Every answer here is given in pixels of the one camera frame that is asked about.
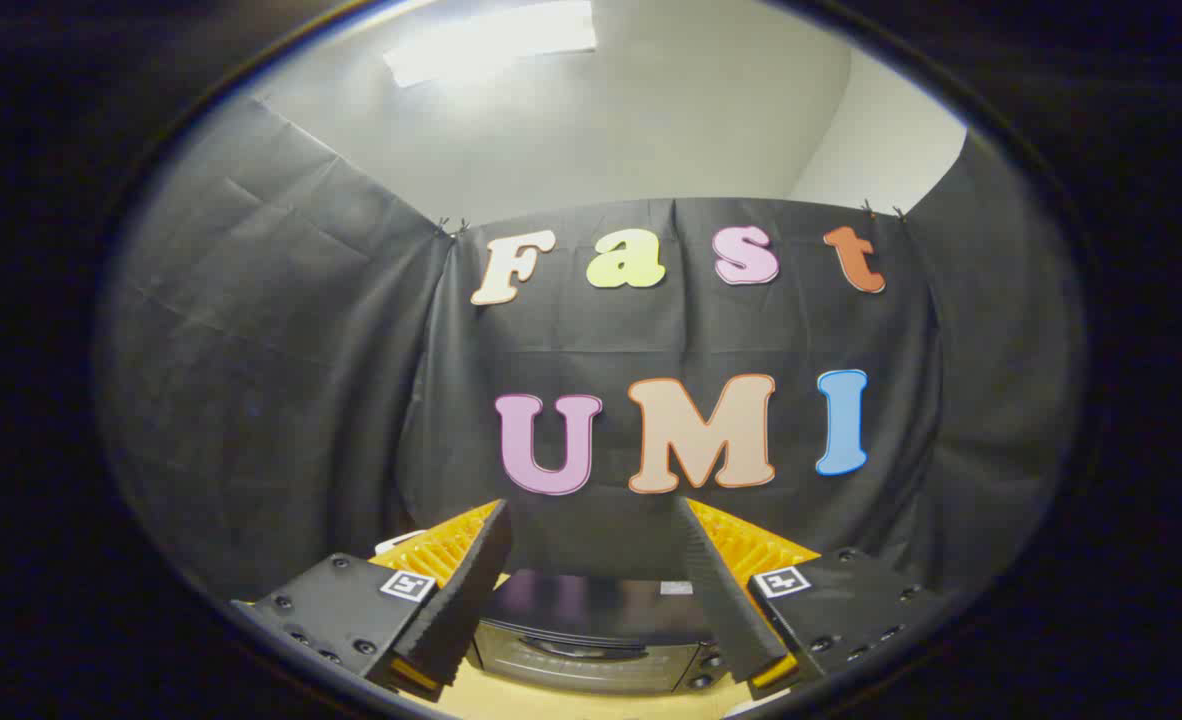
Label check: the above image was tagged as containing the black backdrop cloth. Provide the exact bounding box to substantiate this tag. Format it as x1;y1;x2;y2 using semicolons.
96;95;1087;613

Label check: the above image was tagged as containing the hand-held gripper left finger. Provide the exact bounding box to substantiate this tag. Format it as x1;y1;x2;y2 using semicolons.
231;498;514;702

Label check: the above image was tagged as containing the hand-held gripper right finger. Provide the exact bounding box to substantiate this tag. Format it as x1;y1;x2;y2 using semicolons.
673;495;943;702

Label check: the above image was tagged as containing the black toaster oven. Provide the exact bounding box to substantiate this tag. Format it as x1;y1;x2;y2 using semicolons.
465;570;744;697

